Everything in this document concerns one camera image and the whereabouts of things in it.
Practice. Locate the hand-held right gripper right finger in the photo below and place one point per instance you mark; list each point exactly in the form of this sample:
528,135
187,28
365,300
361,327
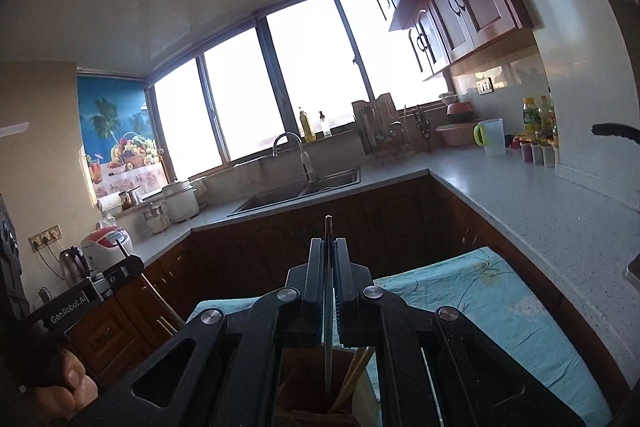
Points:
341,287

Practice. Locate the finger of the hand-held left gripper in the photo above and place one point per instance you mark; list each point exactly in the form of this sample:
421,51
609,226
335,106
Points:
122,272

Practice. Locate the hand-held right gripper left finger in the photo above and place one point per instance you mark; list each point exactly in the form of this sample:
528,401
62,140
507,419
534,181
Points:
319,287

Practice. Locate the wooden chopstick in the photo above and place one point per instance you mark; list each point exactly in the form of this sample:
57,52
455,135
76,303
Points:
365,359
350,382

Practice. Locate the slender metal utensil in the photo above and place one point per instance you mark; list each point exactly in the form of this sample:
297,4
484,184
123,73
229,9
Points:
328,367

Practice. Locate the wooden utensil holder box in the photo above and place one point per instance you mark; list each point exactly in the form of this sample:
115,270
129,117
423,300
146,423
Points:
305,387

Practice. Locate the person's left hand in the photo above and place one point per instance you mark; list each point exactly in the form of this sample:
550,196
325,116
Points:
60,387

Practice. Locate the red and white rice cooker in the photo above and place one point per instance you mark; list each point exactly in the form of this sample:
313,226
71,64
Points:
102,247

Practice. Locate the steel electric kettle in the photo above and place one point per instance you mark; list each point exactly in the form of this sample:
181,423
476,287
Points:
72,267

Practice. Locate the paper towel roll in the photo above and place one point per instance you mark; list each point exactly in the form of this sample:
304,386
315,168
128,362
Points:
110,204

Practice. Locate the dark appliance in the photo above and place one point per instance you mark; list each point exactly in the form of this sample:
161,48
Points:
9,252

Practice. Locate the white electric cooker pot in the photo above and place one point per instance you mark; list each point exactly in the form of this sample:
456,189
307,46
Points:
180,202

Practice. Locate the steel double sink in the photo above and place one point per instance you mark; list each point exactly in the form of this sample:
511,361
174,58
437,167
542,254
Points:
300,192

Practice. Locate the metal kitchen faucet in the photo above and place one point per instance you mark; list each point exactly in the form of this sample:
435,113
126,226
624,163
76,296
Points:
306,162

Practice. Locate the beige dish cloth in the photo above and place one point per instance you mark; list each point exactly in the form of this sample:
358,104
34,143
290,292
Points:
249,174

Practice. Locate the blue floral tablecloth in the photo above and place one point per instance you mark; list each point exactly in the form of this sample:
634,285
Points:
490,302

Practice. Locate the clear pump bottle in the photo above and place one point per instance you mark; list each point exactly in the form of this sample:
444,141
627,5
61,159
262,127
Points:
323,127

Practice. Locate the yellow bottle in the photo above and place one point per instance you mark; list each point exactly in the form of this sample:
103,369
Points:
306,127

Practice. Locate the cutting board rack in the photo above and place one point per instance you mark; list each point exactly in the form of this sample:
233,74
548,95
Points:
380,124

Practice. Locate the pink basin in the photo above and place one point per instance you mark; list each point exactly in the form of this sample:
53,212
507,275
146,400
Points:
456,136

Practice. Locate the red bowl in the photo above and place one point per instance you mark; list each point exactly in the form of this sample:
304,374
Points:
460,112

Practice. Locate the kitchen window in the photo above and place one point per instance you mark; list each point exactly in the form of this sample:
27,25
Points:
310,72

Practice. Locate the white spice jar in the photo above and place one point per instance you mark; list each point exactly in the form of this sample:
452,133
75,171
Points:
548,155
525,153
537,154

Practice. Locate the small red container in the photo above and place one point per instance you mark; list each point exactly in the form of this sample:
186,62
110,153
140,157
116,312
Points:
517,141

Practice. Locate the green label oil bottle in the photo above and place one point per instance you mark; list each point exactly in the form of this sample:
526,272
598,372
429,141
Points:
532,119

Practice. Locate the wall outlet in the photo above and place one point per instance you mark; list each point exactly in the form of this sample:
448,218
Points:
484,86
46,238

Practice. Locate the tropical fruit wall poster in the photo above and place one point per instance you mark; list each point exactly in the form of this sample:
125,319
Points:
120,127

